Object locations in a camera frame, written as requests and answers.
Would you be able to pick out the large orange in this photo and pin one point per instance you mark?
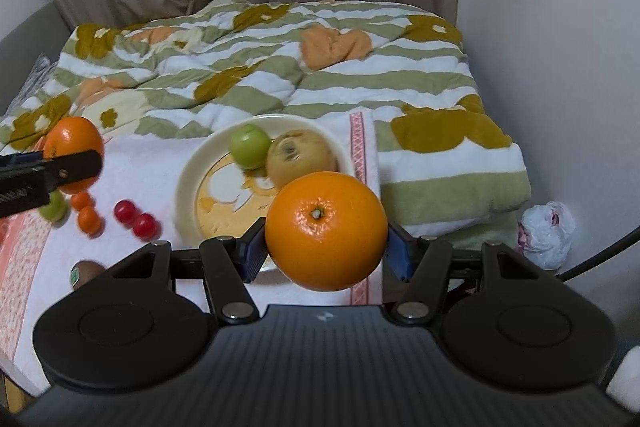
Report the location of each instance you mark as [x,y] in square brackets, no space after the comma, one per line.
[326,231]
[76,149]

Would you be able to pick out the striped floral duvet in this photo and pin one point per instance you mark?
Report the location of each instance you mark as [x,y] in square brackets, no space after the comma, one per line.
[445,167]

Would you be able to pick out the brown kiwi with sticker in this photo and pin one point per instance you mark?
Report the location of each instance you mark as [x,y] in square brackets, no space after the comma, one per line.
[83,272]

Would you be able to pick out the green apple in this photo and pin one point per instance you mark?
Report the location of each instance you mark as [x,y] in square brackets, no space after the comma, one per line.
[55,210]
[249,146]

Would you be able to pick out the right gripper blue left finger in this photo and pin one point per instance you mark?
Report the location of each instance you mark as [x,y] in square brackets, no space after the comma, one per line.
[244,255]

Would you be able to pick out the pink floral towel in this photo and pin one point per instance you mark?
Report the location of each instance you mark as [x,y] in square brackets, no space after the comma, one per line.
[36,258]

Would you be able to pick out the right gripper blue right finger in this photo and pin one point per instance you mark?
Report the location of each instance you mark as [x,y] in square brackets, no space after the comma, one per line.
[404,252]

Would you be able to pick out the small mandarin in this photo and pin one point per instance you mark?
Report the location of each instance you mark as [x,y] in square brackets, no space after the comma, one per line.
[89,221]
[81,200]

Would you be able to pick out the red cherry tomato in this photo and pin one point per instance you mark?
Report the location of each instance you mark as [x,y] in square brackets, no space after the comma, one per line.
[125,212]
[145,226]

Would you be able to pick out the yellow brown pear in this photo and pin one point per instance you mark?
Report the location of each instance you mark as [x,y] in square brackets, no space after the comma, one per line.
[297,153]

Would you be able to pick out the white plastic bag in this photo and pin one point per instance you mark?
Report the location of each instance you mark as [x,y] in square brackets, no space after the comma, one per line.
[545,235]

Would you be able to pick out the cream oval bowl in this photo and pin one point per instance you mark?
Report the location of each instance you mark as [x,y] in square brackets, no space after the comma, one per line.
[215,196]

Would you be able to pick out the grey patterned pillow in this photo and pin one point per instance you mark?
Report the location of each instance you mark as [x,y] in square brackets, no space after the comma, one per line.
[41,72]

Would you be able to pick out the grey sofa backrest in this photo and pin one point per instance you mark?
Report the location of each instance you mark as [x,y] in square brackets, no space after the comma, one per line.
[43,33]

